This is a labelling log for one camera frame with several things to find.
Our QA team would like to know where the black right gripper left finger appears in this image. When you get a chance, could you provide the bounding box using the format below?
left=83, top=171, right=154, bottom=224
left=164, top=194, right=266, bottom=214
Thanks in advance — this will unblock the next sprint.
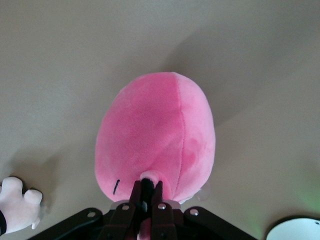
left=37, top=180, right=143, bottom=240

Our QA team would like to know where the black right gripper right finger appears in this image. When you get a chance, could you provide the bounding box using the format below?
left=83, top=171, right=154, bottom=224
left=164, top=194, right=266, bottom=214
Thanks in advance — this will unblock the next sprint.
left=149, top=180, right=258, bottom=240

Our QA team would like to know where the round pink plush toy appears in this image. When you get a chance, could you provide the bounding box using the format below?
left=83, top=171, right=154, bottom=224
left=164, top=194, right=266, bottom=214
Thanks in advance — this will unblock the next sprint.
left=94, top=71, right=215, bottom=240

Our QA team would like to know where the white and pink plush dog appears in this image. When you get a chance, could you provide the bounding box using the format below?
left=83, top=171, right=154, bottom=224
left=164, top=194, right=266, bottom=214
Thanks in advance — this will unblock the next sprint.
left=0, top=176, right=43, bottom=235

